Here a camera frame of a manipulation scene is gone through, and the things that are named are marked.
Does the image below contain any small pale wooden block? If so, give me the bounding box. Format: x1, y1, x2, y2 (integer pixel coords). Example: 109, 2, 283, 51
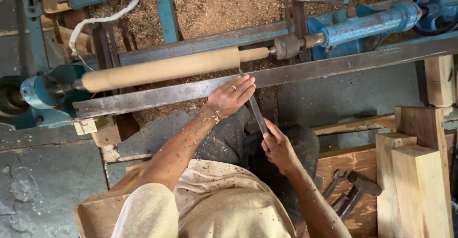
73, 118, 99, 136

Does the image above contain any person's cream shirt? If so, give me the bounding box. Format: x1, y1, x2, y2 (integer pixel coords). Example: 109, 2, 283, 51
111, 159, 297, 238

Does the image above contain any person's left hand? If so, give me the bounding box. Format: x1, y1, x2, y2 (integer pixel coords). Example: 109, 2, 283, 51
206, 74, 257, 118

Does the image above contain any turned wooden spindle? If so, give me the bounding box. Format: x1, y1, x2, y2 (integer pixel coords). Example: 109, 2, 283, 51
81, 46, 270, 93

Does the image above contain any dark metal hammer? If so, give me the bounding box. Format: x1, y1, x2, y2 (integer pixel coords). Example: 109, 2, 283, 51
331, 171, 383, 222

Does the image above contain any wooden workbench board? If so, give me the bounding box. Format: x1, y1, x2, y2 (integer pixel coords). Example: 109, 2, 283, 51
315, 144, 379, 238

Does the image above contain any long steel turning chisel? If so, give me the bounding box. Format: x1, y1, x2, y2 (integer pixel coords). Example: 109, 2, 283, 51
238, 68, 272, 135

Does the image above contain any person's right hand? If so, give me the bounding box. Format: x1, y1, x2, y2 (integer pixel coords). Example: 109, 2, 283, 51
261, 118, 302, 176

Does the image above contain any long steel tool rest bar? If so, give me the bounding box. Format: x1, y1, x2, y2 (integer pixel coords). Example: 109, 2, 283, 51
73, 37, 458, 120

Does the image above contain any pale square timber block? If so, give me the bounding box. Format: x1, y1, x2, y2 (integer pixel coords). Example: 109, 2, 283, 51
375, 132, 418, 238
391, 145, 452, 238

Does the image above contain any dark brown timber block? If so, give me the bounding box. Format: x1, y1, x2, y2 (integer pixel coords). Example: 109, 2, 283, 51
395, 106, 455, 231

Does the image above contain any white cable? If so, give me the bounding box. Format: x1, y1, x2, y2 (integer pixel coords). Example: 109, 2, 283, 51
68, 0, 141, 57

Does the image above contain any blue lathe bed frame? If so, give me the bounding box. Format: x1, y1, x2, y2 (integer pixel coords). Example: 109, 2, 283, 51
14, 0, 458, 70

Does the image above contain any blue handwheel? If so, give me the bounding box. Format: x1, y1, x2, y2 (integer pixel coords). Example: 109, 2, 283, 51
414, 0, 458, 37

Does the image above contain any pale wooden support post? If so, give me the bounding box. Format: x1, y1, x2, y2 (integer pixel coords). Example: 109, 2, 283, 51
424, 55, 457, 107

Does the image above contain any blue lathe headstock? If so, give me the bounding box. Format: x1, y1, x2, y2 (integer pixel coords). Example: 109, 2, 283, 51
0, 65, 94, 130

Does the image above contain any open-end spanner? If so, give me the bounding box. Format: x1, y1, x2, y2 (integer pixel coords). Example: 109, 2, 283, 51
323, 169, 348, 200

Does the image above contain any pile of sawdust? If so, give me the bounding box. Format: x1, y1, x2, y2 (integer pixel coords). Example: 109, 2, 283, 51
88, 0, 412, 52

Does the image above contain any blue lathe tailstock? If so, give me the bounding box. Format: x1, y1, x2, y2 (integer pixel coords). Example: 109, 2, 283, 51
269, 0, 423, 62

